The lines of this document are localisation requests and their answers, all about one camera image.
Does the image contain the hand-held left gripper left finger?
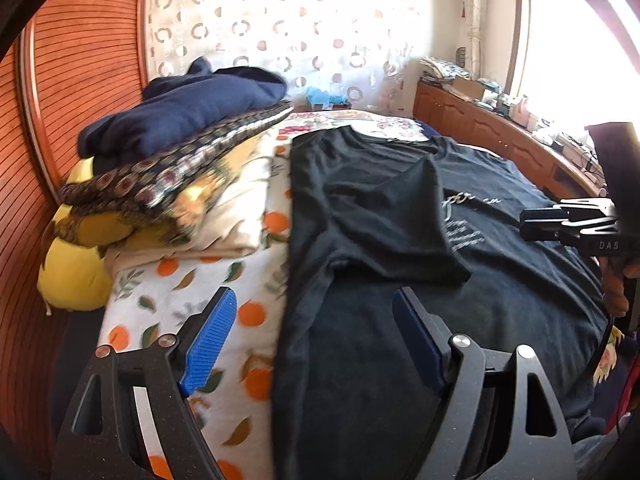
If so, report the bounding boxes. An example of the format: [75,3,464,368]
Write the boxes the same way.
[50,287,238,480]

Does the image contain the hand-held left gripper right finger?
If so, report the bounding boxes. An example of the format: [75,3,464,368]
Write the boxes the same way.
[392,287,576,480]

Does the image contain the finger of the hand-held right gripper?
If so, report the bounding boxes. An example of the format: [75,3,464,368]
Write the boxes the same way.
[520,224,622,248]
[520,199,618,227]

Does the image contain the black t-shirt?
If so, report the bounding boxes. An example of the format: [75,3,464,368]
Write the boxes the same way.
[272,127,608,480]

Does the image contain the person's right hand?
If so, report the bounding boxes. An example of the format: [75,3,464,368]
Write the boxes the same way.
[602,257,640,318]

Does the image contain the orange print bedsheet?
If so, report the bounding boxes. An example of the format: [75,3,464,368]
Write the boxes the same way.
[97,127,297,480]

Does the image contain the pink object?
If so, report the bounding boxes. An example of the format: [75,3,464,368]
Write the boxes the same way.
[510,95,532,126]

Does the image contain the wooden cabinet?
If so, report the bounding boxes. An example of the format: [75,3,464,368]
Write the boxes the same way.
[412,82,608,202]

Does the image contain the window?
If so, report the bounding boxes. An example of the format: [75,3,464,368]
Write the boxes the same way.
[505,0,640,132]

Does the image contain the navy blue blanket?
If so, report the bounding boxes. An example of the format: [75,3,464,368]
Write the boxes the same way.
[417,121,453,144]

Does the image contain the cardboard box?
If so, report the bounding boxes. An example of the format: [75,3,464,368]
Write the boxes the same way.
[452,76,487,104]

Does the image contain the dark floral bedsheet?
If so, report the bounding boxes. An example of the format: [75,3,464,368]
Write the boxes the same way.
[594,332,640,436]

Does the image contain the yellow floral quilt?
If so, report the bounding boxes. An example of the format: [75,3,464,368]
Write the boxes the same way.
[37,155,281,312]

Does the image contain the dark patterned folded blanket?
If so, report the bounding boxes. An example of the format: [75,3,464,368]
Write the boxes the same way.
[60,100,296,212]

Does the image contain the stack of folded cloths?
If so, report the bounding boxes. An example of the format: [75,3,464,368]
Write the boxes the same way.
[419,55,472,84]

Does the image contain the lace window curtain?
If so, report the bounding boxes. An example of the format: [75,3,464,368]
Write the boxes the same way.
[452,0,490,82]

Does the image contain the grey knit clothing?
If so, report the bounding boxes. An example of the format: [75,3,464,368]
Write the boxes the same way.
[572,432,618,480]

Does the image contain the navy blue garment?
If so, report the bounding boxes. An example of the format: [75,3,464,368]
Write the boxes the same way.
[77,56,288,159]

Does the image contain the floral plush blanket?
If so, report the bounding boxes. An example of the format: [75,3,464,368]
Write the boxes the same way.
[277,109,441,142]

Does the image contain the teal object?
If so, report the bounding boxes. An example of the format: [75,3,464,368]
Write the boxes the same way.
[302,86,352,111]

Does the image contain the wooden slatted wardrobe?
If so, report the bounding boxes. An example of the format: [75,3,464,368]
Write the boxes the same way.
[0,0,151,461]

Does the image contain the circle pattern curtain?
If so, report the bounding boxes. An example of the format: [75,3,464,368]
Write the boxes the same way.
[145,0,451,117]

